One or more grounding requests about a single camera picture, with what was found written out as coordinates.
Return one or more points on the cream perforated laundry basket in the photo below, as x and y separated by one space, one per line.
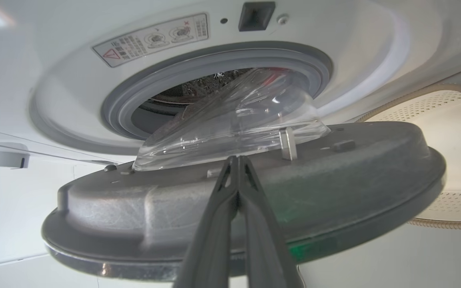
454 136

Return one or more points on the warning sticker with red triangle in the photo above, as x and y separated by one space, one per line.
150 40

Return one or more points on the white front-load washing machine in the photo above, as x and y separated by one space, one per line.
54 88

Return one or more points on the dark round washing machine door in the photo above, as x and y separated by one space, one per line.
334 192

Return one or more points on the dark door latch socket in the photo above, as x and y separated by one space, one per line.
256 16

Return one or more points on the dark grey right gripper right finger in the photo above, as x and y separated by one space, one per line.
264 240

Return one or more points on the grey rubber door gasket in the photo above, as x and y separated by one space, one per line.
134 96

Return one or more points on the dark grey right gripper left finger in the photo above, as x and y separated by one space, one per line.
210 232

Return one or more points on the steel perforated washer drum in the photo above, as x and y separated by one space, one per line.
198 88

